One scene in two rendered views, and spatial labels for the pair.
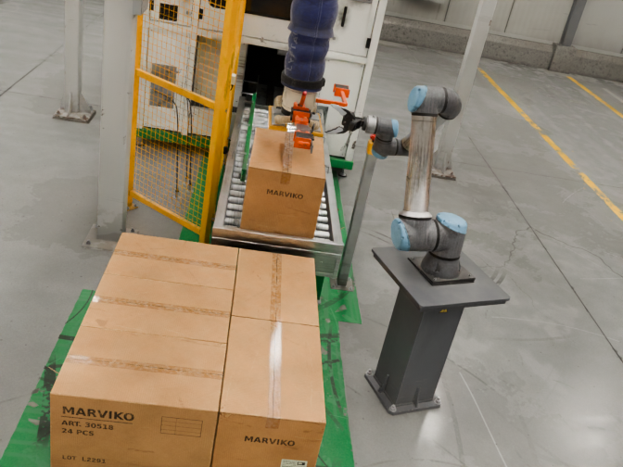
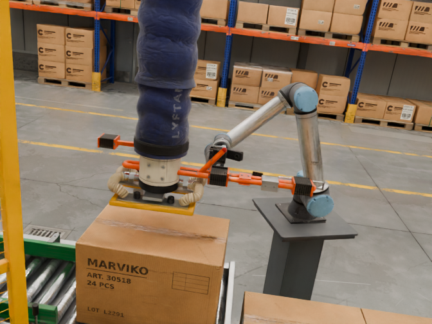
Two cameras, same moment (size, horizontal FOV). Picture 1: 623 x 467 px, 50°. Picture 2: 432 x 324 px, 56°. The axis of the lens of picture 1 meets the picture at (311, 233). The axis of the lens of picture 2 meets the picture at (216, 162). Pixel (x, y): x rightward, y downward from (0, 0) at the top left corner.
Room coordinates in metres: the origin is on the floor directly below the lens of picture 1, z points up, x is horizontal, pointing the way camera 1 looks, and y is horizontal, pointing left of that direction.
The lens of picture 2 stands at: (2.97, 1.75, 1.88)
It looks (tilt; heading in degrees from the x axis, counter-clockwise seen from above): 20 degrees down; 280
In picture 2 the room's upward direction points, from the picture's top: 7 degrees clockwise
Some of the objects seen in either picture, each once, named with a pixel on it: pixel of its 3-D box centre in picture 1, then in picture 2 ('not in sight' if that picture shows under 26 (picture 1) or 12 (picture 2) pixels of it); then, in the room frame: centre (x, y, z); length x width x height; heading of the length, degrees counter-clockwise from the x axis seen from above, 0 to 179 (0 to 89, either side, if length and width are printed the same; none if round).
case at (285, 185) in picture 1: (283, 183); (157, 267); (3.46, 0.21, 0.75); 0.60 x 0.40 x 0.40; 6
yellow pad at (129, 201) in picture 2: (278, 115); (153, 200); (3.47, 0.30, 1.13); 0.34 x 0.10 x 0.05; 8
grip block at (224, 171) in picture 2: (300, 115); (218, 175); (3.24, 0.17, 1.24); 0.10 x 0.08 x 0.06; 98
